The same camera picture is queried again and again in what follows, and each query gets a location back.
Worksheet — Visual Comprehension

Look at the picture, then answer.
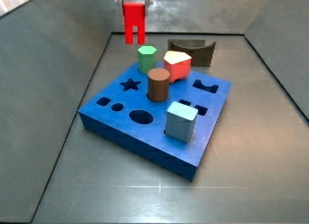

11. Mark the red two-legged block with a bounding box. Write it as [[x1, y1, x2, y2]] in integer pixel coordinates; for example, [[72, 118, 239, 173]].
[[123, 2, 145, 44]]

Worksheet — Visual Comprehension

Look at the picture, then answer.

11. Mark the blue shape sorter board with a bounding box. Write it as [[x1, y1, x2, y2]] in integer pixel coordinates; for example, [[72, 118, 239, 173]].
[[78, 65, 231, 181]]

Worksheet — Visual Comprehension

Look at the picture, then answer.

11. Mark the green hexagonal peg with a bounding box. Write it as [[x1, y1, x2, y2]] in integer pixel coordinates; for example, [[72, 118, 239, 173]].
[[137, 46, 156, 74]]

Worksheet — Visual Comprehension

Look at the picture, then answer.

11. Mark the black curved holder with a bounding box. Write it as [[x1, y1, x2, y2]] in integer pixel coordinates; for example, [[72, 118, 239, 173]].
[[167, 39, 216, 67]]

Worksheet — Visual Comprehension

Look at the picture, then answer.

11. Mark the red pentagon block white top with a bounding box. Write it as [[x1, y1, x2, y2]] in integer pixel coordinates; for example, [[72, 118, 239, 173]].
[[164, 51, 191, 83]]

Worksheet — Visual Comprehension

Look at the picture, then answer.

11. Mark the brown cylinder peg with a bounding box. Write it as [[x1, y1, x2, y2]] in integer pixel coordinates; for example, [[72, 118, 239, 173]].
[[147, 68, 169, 102]]

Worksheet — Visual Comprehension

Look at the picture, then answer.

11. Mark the light blue rectangular block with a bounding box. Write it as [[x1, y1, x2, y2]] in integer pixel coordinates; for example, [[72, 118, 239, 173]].
[[165, 101, 197, 142]]

